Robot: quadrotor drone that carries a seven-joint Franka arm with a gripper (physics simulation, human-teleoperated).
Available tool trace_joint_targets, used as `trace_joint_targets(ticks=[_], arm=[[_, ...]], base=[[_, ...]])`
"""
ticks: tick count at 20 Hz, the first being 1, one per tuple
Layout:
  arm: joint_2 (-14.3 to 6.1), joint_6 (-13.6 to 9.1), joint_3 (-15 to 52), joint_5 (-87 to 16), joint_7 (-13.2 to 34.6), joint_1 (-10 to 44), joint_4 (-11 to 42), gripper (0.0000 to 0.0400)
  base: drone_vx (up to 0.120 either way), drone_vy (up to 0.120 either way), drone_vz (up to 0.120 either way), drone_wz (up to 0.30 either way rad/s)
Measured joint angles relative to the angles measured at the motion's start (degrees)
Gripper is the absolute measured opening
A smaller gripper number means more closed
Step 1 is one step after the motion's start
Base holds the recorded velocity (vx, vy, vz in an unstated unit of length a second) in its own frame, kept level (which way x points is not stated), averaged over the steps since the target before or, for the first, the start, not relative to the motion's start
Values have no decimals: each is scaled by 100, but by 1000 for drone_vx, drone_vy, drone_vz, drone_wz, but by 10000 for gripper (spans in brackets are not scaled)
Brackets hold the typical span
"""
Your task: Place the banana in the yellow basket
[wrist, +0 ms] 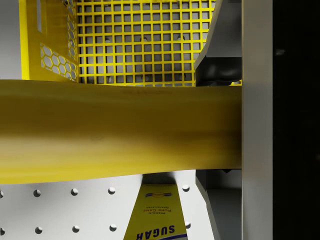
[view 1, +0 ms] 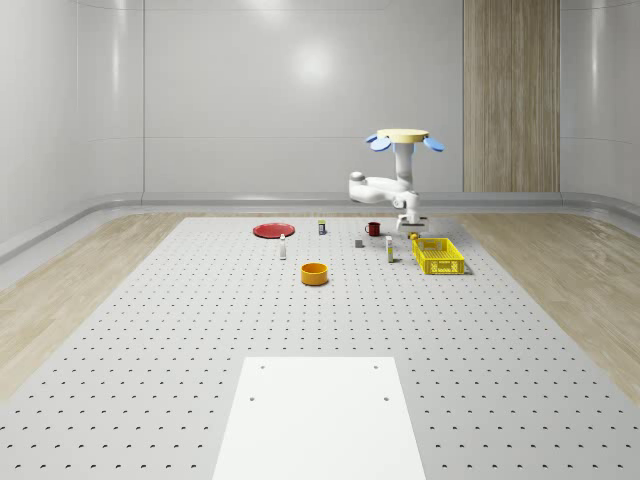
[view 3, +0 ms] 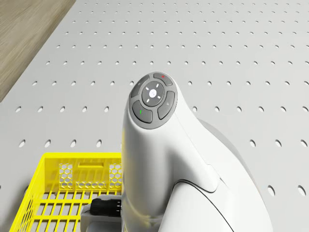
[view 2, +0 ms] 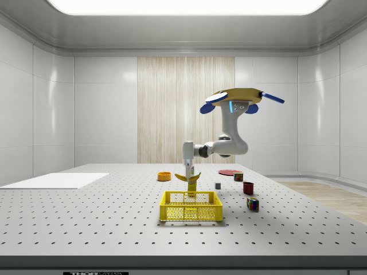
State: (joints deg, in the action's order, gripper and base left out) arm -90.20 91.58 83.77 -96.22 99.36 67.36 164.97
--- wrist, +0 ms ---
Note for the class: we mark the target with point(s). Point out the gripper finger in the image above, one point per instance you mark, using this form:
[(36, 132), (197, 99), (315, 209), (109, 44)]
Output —
[(220, 50), (220, 210)]

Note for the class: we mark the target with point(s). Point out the banana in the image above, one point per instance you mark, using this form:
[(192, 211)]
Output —
[(112, 130)]

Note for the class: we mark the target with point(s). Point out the yellow box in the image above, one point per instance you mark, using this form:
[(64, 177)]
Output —
[(157, 215)]

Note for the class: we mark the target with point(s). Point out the yellow basket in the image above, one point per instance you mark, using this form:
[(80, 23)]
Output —
[(140, 42)]

